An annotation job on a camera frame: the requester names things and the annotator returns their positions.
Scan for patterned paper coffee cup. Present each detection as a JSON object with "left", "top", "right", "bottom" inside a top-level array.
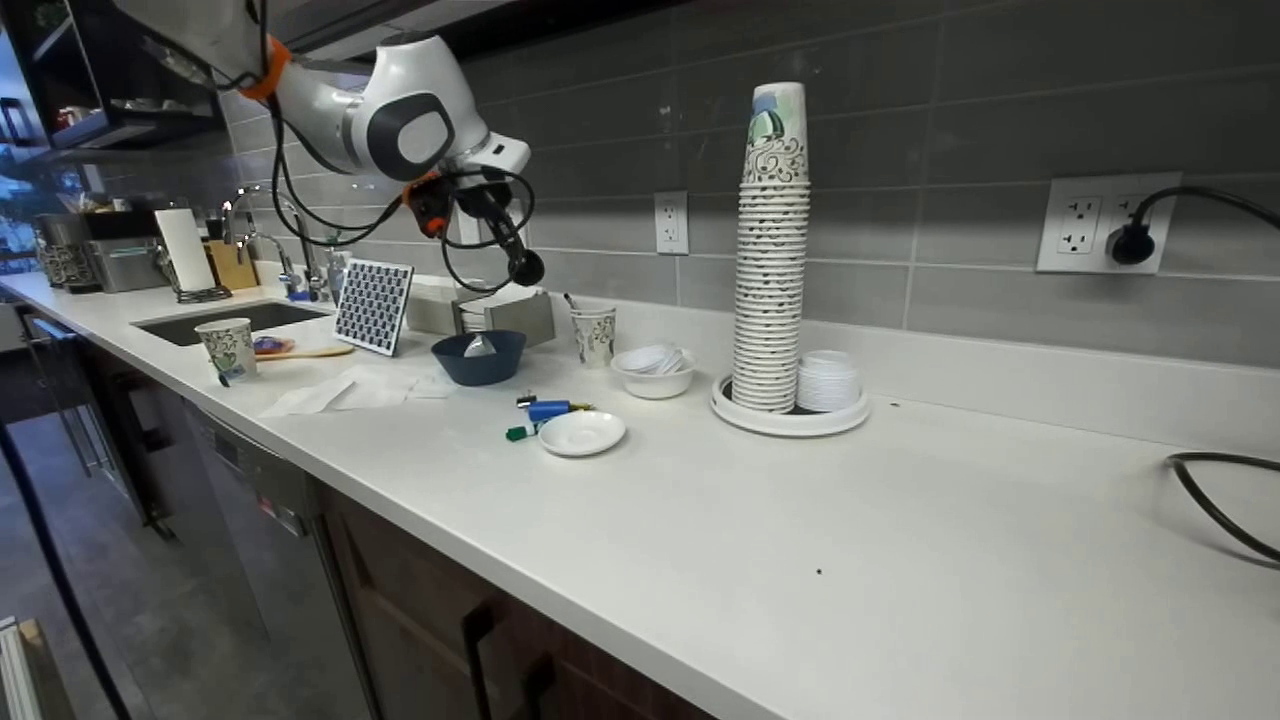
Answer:
[{"left": 193, "top": 311, "right": 260, "bottom": 391}]

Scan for black white checkerboard calibration board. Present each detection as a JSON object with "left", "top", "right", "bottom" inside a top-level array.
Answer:
[{"left": 330, "top": 256, "right": 418, "bottom": 361}]

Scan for white bowl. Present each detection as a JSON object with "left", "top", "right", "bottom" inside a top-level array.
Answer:
[{"left": 607, "top": 341, "right": 700, "bottom": 402}]

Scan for black cabinet handle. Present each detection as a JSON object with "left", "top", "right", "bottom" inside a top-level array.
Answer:
[{"left": 456, "top": 594, "right": 503, "bottom": 720}]

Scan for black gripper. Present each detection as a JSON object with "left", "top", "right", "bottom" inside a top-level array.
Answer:
[{"left": 403, "top": 162, "right": 532, "bottom": 264}]

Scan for small patterned cup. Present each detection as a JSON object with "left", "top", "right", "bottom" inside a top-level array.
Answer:
[{"left": 571, "top": 294, "right": 623, "bottom": 371}]

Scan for short stack white lids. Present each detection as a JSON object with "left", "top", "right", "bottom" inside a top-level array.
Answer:
[{"left": 796, "top": 349, "right": 865, "bottom": 416}]

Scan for black cable on counter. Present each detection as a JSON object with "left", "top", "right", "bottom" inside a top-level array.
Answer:
[{"left": 1158, "top": 449, "right": 1280, "bottom": 569}]

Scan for chrome faucet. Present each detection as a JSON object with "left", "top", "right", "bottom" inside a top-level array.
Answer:
[{"left": 270, "top": 233, "right": 330, "bottom": 307}]

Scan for white standing board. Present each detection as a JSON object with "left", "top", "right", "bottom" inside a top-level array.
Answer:
[{"left": 148, "top": 203, "right": 218, "bottom": 304}]

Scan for small white saucer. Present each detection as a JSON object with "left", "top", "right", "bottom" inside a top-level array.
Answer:
[{"left": 537, "top": 406, "right": 631, "bottom": 464}]

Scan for wooden spoon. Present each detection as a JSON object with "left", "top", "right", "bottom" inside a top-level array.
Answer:
[{"left": 251, "top": 341, "right": 361, "bottom": 369}]

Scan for white double wall outlet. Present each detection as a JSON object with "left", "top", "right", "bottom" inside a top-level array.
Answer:
[{"left": 1036, "top": 171, "right": 1183, "bottom": 281}]

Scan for metal countertop appliance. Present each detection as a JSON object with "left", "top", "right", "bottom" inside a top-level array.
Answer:
[{"left": 30, "top": 195, "right": 171, "bottom": 294}]

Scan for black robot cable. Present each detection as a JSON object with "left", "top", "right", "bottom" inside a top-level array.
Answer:
[{"left": 262, "top": 76, "right": 537, "bottom": 294}]

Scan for kitchen sink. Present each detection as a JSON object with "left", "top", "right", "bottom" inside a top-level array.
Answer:
[{"left": 133, "top": 300, "right": 330, "bottom": 350}]

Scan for metal napkin dispenser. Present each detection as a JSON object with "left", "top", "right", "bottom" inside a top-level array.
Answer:
[{"left": 403, "top": 272, "right": 561, "bottom": 349}]

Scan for black plug with cable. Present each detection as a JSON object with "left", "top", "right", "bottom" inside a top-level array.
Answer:
[{"left": 1104, "top": 178, "right": 1280, "bottom": 266}]

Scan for wooden block holder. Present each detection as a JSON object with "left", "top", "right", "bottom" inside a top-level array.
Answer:
[{"left": 198, "top": 217, "right": 262, "bottom": 294}]

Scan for dark blue bowl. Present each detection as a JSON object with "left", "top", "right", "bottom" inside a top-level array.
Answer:
[{"left": 428, "top": 328, "right": 532, "bottom": 391}]

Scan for round white cup tray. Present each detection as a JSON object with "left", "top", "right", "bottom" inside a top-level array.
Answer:
[{"left": 707, "top": 371, "right": 873, "bottom": 445}]

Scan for tall stack paper cups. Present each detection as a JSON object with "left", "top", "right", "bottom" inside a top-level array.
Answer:
[{"left": 728, "top": 81, "right": 816, "bottom": 416}]

